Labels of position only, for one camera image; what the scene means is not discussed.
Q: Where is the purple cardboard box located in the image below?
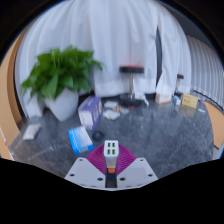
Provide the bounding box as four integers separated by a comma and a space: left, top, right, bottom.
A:
77, 95, 103, 131

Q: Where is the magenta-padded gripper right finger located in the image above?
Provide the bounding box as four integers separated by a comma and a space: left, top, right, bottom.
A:
116, 144, 159, 189

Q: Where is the white charger block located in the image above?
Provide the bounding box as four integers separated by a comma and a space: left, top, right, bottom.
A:
103, 139, 120, 169

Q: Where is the green plant in white pot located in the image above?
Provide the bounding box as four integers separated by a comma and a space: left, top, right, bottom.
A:
19, 45, 104, 123

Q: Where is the white paper packet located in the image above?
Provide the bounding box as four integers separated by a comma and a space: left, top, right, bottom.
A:
103, 100, 118, 109
102, 109, 121, 121

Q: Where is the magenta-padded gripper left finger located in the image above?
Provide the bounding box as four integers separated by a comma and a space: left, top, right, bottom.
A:
64, 144, 108, 189

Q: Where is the small white blue box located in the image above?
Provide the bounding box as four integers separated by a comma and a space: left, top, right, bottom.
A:
172, 94, 182, 107

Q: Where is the white carton with orange print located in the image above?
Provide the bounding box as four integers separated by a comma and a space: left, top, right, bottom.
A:
154, 91, 173, 104

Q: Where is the white pleated curtain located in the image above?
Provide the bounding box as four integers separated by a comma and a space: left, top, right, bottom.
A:
154, 0, 224, 109

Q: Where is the wide white curtain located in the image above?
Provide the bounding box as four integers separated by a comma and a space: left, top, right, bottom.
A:
14, 0, 163, 119

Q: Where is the brownish flat packet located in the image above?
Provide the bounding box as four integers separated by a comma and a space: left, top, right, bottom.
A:
113, 105, 130, 115

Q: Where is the small black round object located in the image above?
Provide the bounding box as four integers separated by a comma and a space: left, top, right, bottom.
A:
92, 130, 105, 142

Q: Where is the small black red bar stool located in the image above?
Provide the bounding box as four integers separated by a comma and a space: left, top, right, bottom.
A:
174, 73, 185, 96

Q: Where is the orange curved counter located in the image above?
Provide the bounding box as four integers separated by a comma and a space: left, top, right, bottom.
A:
203, 100, 224, 150

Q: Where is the large black red bar stool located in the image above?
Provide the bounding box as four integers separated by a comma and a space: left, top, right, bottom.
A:
119, 64, 145, 108

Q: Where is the flat white packet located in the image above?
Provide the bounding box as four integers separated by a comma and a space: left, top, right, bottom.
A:
22, 123, 42, 141

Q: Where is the yellow box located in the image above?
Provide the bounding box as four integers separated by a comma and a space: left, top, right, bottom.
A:
179, 93, 199, 110

